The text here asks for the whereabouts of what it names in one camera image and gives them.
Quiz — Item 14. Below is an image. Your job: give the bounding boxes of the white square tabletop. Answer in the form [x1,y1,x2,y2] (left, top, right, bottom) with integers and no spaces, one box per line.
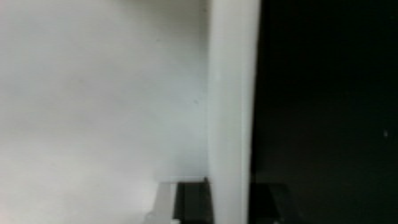
[0,0,260,224]

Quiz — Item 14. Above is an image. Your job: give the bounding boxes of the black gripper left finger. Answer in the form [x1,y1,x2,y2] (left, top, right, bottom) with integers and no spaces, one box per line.
[152,178,216,224]

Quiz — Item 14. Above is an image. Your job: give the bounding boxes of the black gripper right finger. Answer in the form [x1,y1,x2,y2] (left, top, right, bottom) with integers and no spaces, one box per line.
[251,183,308,224]

